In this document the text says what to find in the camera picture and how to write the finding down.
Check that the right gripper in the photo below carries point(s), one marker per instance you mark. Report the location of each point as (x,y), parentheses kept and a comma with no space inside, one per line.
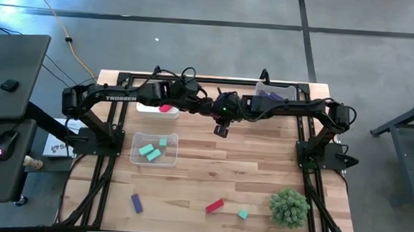
(230,106)

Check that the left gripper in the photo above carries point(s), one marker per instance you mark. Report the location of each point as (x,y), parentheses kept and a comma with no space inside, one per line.
(202,105)

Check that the red foam block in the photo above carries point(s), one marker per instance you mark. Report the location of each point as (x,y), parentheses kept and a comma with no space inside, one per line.
(165,108)
(215,206)

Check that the teal cube block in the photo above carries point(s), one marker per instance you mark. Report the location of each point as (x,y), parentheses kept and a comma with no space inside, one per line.
(243,214)
(163,142)

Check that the teal rectangular block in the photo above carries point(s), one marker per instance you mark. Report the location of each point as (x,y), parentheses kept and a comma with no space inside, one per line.
(154,155)
(146,150)

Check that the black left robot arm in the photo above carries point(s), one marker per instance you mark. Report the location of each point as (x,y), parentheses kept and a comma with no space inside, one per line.
(119,98)

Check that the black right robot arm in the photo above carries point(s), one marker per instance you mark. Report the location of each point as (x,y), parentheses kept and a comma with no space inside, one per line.
(285,106)

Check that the white plastic bin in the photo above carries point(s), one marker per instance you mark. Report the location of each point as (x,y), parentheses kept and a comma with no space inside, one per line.
(150,112)

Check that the clear plastic bin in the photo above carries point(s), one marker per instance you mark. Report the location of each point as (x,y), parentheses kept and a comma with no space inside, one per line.
(171,158)

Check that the green artificial plant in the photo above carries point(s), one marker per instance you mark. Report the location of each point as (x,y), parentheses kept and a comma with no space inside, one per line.
(289,207)

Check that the white printed paper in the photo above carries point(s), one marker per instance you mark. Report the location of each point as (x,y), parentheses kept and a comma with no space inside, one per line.
(54,148)

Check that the beige knob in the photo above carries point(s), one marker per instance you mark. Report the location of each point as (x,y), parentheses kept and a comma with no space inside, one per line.
(32,162)

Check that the grey metal stand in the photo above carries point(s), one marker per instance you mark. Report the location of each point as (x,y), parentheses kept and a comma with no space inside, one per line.
(405,119)

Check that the dark grey desk surface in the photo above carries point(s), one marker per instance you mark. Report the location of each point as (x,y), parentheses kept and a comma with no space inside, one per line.
(1,176)
(14,67)

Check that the small black device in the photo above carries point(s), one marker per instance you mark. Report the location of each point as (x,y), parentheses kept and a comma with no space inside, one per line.
(9,85)

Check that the black computer mouse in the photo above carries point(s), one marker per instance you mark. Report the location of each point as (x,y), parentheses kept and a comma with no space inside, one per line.
(7,142)

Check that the black caster wheel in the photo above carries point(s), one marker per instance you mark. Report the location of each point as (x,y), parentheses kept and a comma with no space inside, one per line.
(21,201)

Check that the black aluminium table frame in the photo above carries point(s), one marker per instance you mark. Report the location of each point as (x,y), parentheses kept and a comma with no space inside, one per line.
(230,81)

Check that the black frame clamp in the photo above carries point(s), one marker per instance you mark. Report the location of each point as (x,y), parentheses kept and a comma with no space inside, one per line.
(156,70)
(264,75)

